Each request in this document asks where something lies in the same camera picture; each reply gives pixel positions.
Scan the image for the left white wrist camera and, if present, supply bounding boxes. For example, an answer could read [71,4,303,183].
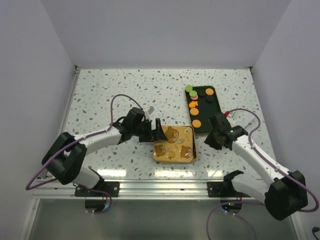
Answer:
[143,106,155,121]

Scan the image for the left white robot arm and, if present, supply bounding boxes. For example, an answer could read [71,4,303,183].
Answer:
[41,107,168,197]

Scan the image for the black sandwich cookie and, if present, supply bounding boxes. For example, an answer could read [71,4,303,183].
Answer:
[205,95,215,103]
[198,92,206,98]

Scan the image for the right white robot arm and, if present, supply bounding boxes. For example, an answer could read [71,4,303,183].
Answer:
[204,113,308,221]

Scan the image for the black sandwich cookie lower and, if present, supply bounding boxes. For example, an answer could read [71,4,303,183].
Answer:
[205,95,215,103]

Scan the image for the green cookie tray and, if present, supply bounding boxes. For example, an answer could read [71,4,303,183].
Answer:
[184,85,222,135]

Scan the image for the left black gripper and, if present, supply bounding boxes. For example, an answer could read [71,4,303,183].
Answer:
[132,118,167,143]

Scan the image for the upper green macaron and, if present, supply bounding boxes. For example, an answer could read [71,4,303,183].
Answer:
[185,84,193,93]

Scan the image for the green macaron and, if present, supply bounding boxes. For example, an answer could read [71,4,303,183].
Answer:
[185,84,193,93]
[189,90,198,98]

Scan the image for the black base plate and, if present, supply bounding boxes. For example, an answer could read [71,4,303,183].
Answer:
[74,181,120,198]
[206,181,250,198]

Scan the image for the orange sandwich cookie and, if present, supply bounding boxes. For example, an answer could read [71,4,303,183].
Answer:
[205,88,215,96]

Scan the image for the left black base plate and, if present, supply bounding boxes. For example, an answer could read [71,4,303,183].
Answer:
[74,181,120,198]

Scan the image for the upper round cookie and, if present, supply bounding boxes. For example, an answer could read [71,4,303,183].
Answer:
[189,107,199,116]

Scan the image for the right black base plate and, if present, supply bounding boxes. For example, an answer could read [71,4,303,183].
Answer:
[206,181,250,198]

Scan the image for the silver tin lid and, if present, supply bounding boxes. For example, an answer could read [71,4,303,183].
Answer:
[153,125,197,165]

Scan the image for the black sandwich cookie upper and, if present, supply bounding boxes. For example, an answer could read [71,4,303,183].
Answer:
[198,92,206,98]

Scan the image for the upper fish cookie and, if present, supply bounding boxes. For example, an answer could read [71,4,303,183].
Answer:
[188,101,198,109]

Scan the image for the pink macaron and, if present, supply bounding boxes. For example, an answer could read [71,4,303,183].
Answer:
[190,96,199,101]

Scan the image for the lower green macaron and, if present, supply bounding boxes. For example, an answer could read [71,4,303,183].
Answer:
[189,90,198,98]

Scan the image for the bottom large round cookie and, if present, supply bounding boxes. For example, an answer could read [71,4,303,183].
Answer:
[192,119,202,129]

